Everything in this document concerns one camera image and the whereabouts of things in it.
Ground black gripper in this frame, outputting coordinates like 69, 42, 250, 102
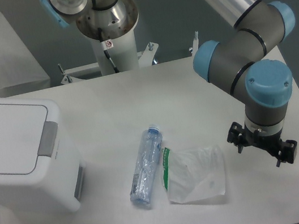
227, 122, 298, 167

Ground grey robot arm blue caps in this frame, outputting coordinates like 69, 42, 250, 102
40, 0, 297, 164

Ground white trash can grey latch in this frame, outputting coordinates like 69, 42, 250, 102
0, 98, 86, 213

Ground clear plastic bag green strip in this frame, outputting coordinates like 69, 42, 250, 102
163, 145, 226, 204

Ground clear crushed plastic bottle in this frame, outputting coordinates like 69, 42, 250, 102
130, 124, 163, 206

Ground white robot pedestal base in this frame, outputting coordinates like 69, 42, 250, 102
53, 18, 204, 86

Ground black cable on pedestal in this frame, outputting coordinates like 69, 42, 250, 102
96, 26, 119, 76

